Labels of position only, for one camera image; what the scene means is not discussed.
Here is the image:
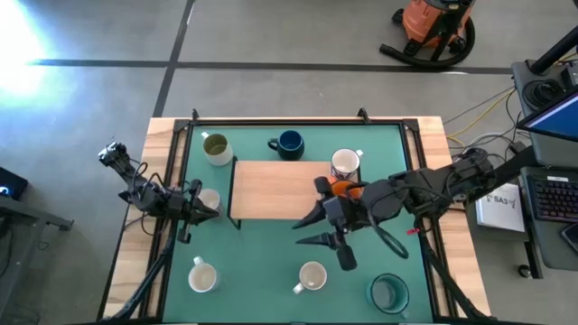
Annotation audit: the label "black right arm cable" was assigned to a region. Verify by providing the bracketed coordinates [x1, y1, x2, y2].
[368, 211, 411, 261]

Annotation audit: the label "white mug olive interior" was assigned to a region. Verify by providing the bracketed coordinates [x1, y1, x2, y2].
[200, 131, 234, 167]

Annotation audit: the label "teal enamel mug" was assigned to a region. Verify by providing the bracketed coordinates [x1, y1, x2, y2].
[366, 273, 411, 320]

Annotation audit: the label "plain cream mug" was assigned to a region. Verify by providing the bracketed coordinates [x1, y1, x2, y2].
[292, 260, 329, 295]

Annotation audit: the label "blue computer monitor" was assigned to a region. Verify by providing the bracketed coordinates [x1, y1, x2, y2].
[517, 88, 578, 144]

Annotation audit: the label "wooden shelf riser black legs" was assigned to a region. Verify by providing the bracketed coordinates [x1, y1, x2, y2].
[224, 155, 364, 232]

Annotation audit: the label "orange shop vacuum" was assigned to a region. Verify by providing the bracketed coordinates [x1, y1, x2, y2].
[391, 0, 475, 49]

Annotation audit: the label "black pole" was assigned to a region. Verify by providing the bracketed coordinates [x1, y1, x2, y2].
[528, 25, 578, 77]

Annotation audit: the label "yellow floor cable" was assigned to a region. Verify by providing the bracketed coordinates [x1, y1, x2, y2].
[446, 88, 516, 141]

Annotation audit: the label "coiled black cable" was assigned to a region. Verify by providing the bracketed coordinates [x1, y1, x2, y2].
[522, 79, 565, 109]

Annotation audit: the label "grey computer cart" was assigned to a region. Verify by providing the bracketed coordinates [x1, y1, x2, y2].
[510, 57, 578, 279]

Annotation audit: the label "white lattice mug blue rim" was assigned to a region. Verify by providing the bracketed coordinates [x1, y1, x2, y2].
[197, 188, 225, 213]

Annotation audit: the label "white mug green geometric pattern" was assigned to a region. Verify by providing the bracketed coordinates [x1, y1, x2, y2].
[187, 255, 221, 293]

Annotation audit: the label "black phone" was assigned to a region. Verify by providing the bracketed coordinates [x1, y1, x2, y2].
[561, 223, 578, 254]

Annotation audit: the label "black vacuum hose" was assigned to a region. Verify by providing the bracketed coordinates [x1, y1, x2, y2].
[378, 15, 476, 70]

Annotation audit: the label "white mug blue floral print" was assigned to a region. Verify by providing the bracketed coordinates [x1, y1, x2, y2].
[330, 147, 365, 181]

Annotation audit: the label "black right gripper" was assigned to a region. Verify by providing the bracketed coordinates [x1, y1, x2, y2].
[292, 175, 369, 272]

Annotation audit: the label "black keyboard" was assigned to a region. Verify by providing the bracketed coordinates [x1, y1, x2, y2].
[526, 173, 578, 225]

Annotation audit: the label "white paper booklet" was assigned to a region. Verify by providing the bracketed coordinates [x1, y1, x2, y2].
[474, 182, 527, 234]

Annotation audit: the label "orange speckled mug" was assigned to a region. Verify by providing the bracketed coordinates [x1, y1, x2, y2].
[328, 175, 365, 200]

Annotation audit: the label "dark side desk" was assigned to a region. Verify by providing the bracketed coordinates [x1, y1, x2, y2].
[0, 193, 76, 317]

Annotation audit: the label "dark blue mug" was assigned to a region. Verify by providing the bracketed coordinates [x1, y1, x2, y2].
[266, 130, 306, 162]

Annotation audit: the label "green table mat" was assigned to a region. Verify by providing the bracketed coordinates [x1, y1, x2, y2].
[161, 124, 434, 324]

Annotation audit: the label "black device blue light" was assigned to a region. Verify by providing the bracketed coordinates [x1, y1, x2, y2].
[0, 165, 29, 202]

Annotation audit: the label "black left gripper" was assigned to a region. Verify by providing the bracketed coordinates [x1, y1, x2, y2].
[167, 178, 221, 245]

